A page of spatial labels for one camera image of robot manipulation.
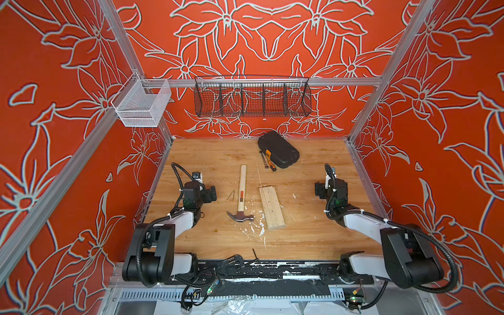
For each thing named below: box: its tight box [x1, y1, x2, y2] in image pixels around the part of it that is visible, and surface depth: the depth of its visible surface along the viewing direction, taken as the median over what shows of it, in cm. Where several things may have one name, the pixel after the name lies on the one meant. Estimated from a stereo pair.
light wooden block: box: [259, 186, 286, 230], surface depth 88 cm
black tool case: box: [257, 131, 300, 169], surface depth 109 cm
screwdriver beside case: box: [259, 150, 270, 170], surface depth 112 cm
